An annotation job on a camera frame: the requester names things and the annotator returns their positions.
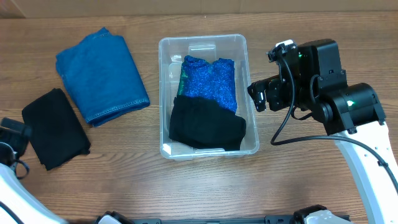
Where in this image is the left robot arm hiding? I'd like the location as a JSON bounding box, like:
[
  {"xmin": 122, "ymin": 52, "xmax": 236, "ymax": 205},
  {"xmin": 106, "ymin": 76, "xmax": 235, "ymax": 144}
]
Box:
[{"xmin": 1, "ymin": 118, "xmax": 67, "ymax": 223}]

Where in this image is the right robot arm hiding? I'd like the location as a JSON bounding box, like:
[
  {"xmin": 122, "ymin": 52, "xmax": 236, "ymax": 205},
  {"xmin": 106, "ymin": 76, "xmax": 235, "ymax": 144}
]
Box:
[{"xmin": 248, "ymin": 39, "xmax": 397, "ymax": 223}]

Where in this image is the blue sequin sparkly garment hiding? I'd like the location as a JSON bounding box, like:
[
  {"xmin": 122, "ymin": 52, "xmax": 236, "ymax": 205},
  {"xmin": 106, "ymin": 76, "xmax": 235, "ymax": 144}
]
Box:
[{"xmin": 177, "ymin": 55, "xmax": 238, "ymax": 113}]

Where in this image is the clear plastic storage bin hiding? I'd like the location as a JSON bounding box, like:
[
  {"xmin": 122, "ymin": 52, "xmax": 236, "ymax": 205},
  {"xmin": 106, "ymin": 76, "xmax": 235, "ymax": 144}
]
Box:
[{"xmin": 159, "ymin": 34, "xmax": 259, "ymax": 161}]

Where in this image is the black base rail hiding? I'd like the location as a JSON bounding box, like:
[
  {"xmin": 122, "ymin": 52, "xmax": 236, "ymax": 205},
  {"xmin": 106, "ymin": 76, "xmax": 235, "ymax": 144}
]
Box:
[{"xmin": 93, "ymin": 203, "xmax": 352, "ymax": 224}]

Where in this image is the black cloth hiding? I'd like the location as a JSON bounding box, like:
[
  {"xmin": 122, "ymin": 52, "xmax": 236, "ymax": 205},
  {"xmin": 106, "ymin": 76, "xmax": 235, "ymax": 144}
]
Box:
[{"xmin": 22, "ymin": 88, "xmax": 91, "ymax": 170}]

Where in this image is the black garment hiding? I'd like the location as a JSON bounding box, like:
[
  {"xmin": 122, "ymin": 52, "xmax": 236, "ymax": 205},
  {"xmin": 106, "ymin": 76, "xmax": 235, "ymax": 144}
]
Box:
[{"xmin": 169, "ymin": 95, "xmax": 246, "ymax": 151}]

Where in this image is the blue denim garment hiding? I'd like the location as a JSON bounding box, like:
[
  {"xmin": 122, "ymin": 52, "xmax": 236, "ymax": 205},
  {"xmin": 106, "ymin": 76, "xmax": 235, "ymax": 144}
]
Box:
[{"xmin": 55, "ymin": 27, "xmax": 150, "ymax": 127}]

